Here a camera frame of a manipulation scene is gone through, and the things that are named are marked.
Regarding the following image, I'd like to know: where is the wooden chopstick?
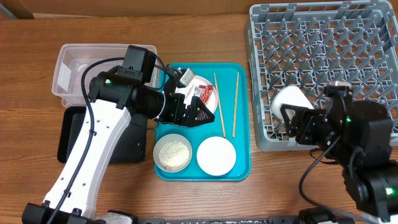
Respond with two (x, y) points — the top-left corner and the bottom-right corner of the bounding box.
(232, 72), (239, 138)
(213, 72), (226, 138)

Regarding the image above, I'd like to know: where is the white cup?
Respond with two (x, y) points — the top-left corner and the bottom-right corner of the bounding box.
(271, 85), (314, 120)

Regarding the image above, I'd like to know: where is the red snack wrapper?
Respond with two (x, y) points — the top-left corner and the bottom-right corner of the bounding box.
(194, 85), (213, 105)

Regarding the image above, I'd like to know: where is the black tray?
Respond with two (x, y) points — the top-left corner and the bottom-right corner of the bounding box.
(57, 106), (147, 164)

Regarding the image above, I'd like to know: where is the teal serving tray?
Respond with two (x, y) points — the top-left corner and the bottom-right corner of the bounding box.
(155, 63), (251, 181)

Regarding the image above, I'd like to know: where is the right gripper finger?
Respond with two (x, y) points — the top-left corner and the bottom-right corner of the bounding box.
(323, 85), (353, 115)
(280, 104), (312, 124)

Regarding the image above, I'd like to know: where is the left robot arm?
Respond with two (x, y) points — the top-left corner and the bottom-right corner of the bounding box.
(22, 45), (215, 224)

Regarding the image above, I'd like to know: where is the large white plate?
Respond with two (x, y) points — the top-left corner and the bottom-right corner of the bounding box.
(175, 76), (218, 113)

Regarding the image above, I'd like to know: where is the right wooden chopstick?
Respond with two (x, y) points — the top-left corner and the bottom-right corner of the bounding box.
(232, 72), (239, 138)

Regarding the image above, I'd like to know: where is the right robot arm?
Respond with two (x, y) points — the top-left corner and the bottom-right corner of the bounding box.
(271, 82), (397, 223)

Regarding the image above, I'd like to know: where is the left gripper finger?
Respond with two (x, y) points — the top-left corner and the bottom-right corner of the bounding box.
(185, 96), (215, 127)
(163, 64), (183, 93)

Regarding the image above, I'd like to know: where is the grey dishwasher rack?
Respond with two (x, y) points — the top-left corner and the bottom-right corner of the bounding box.
(244, 1), (397, 152)

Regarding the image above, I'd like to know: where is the white rice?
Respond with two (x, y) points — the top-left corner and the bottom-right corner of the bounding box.
(159, 141), (190, 172)

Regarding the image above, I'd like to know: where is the grey rice bowl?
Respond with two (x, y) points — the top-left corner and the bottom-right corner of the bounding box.
(153, 134), (193, 173)

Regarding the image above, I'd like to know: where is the clear plastic bin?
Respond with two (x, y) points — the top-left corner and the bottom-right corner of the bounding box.
(51, 43), (160, 110)

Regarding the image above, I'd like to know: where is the left wooden chopstick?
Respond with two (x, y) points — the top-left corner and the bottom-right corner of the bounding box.
(213, 72), (226, 138)

